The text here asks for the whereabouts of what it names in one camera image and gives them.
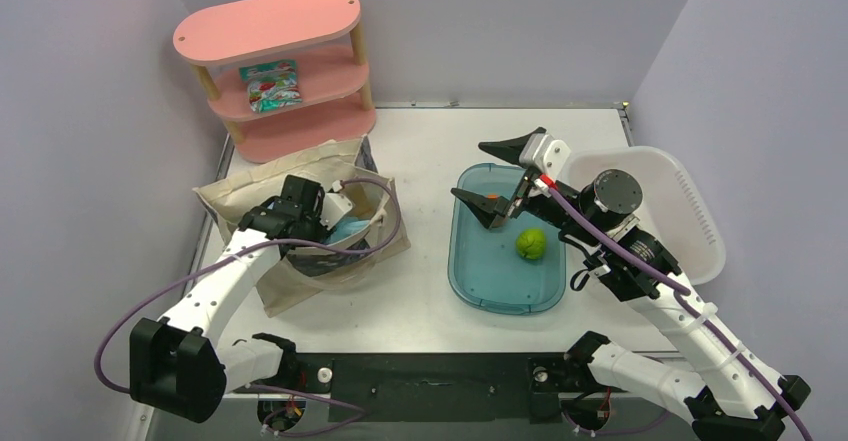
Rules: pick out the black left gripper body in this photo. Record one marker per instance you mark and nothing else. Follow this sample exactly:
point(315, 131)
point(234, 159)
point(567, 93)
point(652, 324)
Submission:
point(315, 230)

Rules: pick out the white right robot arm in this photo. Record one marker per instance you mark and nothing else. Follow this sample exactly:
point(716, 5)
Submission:
point(726, 393)

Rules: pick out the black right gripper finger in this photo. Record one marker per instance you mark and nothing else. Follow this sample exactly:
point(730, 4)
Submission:
point(491, 212)
point(510, 150)

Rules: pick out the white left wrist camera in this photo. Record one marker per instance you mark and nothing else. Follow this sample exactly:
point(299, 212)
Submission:
point(335, 206)

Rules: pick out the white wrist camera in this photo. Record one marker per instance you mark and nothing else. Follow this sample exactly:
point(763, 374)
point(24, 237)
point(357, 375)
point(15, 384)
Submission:
point(335, 206)
point(544, 154)

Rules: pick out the pink three-tier shelf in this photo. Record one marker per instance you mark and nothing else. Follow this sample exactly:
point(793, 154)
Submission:
point(325, 38)

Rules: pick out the green round fruit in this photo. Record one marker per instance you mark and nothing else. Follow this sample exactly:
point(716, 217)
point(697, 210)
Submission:
point(531, 244)

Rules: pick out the light blue plastic grocery bag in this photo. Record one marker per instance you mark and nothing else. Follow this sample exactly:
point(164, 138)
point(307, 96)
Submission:
point(346, 227)

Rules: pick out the beige canvas tote bag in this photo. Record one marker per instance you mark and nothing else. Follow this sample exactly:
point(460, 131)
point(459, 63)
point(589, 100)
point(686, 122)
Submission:
point(308, 271)

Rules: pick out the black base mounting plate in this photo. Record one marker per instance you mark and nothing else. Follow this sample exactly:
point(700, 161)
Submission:
point(453, 387)

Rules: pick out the white plastic basket tub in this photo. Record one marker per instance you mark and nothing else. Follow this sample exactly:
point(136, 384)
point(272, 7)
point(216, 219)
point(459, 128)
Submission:
point(672, 209)

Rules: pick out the teal transparent plastic tub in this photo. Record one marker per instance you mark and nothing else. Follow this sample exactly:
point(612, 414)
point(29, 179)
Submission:
point(486, 271)

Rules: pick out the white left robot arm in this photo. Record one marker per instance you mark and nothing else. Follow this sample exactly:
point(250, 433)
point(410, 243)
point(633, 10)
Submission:
point(175, 363)

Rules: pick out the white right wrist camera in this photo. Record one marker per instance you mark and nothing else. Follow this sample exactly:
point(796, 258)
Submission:
point(544, 154)

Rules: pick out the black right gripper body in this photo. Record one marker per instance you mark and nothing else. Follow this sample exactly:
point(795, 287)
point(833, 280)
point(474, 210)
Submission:
point(554, 211)

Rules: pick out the green candy packet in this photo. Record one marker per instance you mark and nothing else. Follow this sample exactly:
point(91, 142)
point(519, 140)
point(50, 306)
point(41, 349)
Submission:
point(271, 85)

